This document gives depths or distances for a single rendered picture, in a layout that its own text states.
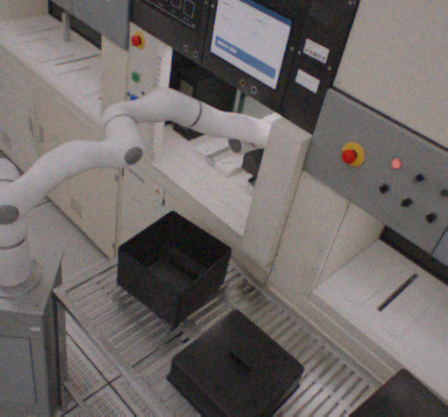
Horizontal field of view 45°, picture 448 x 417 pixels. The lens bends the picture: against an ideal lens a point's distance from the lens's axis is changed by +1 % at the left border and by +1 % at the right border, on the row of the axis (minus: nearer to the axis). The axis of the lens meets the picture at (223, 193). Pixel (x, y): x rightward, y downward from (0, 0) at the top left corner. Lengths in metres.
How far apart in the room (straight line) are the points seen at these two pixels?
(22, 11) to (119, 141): 2.02
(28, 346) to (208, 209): 0.79
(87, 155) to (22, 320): 0.61
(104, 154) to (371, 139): 0.74
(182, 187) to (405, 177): 0.98
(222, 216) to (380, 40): 0.94
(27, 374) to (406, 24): 1.68
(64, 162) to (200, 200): 0.66
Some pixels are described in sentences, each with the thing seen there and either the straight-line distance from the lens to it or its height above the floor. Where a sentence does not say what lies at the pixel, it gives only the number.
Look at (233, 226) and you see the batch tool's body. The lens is 1.99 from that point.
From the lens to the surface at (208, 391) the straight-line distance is 1.56.
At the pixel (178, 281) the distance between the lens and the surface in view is 1.90.
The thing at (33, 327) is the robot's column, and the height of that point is 0.67.
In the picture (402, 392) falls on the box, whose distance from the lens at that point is 1.55.
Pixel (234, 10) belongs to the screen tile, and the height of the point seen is 1.63.
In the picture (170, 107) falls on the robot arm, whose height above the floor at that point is 1.39.
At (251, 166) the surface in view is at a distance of 2.09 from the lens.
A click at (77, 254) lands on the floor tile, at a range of 3.04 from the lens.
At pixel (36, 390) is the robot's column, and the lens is 2.23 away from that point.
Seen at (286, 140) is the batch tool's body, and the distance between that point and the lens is 1.58.
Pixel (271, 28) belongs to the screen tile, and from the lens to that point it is 1.59.
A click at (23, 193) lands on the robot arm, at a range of 1.60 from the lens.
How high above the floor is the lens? 2.20
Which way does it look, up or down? 39 degrees down
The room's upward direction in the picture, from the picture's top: 12 degrees clockwise
